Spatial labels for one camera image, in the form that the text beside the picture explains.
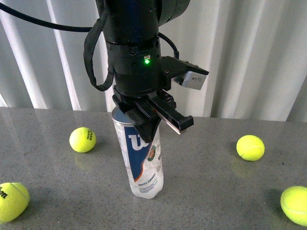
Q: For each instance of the yellow tennis ball front left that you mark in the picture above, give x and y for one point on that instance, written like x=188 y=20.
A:
x=14 y=199

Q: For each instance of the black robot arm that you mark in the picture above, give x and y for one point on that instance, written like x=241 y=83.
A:
x=133 y=19

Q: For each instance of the yellow tennis ball front right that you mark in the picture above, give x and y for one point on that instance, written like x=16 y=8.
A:
x=294 y=204

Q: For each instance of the plain yellow tennis ball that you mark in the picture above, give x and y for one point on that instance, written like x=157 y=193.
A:
x=250 y=148

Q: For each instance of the white pleated curtain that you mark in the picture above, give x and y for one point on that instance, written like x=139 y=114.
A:
x=254 y=50

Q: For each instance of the clear Wilson tennis ball can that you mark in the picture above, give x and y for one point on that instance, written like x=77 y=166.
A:
x=142 y=160

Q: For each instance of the yellow Head Team tennis ball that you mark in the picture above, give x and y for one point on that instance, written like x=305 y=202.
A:
x=82 y=140

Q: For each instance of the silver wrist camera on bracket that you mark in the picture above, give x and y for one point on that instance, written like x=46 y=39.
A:
x=189 y=74

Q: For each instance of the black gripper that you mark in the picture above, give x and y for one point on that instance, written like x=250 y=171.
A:
x=137 y=68

